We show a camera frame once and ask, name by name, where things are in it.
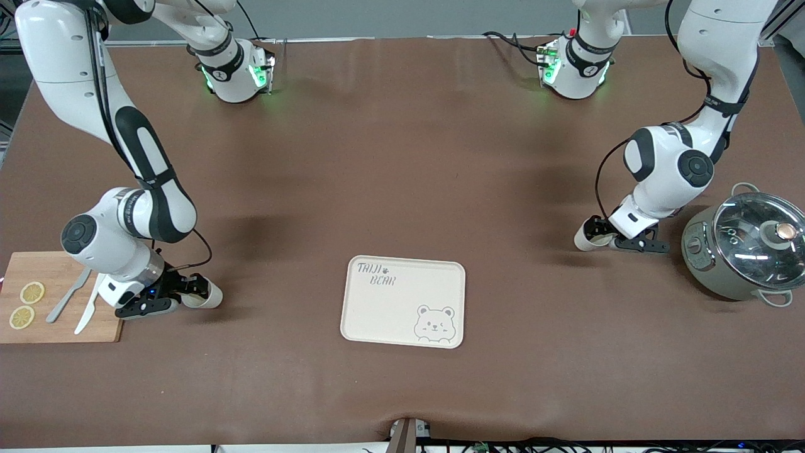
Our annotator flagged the white IKEA cup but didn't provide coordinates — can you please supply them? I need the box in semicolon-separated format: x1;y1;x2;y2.
573;228;618;252
181;280;224;310

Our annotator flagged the white plastic knife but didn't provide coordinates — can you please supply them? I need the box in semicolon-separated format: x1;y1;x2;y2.
74;274;104;335

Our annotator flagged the grey plastic knife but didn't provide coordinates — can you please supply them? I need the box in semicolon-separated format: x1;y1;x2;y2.
45;267;92;324

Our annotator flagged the wooden cutting board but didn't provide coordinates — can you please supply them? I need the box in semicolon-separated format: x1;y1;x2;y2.
0;252;125;344

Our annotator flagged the grey-green cooking pot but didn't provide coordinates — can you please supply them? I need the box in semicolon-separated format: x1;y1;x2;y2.
681;182;805;308

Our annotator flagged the glass pot lid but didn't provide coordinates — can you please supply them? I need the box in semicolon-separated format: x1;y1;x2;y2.
713;192;805;291

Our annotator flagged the beige bear print tray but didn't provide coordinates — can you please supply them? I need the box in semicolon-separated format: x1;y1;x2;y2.
340;255;467;349

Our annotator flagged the brown table mat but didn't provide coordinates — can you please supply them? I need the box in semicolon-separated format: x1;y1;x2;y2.
0;35;805;449

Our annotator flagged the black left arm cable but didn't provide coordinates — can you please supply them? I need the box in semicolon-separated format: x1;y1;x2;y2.
594;0;736;220

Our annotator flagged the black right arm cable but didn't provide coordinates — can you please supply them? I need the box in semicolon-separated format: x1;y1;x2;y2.
85;0;213;272

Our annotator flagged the black floor cable bundle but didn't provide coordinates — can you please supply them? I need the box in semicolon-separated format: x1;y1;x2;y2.
434;437;805;453

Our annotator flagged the black arm base cable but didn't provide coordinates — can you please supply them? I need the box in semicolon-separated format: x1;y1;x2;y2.
482;30;554;70

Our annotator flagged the aluminium frame profile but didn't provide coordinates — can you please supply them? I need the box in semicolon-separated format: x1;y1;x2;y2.
760;9;796;46

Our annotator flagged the aluminium frame rail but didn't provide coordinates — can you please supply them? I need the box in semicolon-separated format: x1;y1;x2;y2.
104;36;196;48

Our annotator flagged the metal table edge bracket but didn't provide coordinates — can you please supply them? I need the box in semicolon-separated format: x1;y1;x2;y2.
389;418;431;453

